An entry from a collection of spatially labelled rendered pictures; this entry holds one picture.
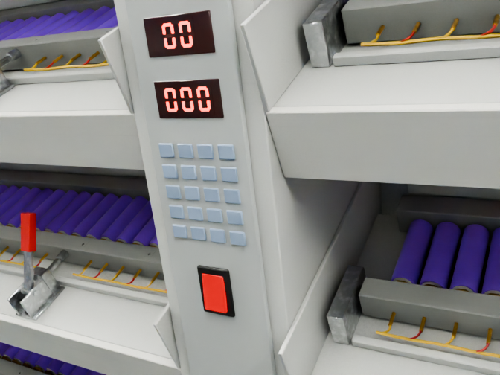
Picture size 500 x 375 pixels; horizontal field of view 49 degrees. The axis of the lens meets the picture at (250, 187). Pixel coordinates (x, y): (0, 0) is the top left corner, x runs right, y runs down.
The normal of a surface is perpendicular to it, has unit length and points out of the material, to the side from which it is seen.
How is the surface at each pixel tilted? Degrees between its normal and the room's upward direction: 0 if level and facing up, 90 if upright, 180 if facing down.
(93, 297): 19
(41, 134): 109
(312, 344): 90
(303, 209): 90
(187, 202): 90
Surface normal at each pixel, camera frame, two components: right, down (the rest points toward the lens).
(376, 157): -0.42, 0.62
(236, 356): -0.49, 0.32
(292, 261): 0.87, 0.06
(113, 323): -0.27, -0.79
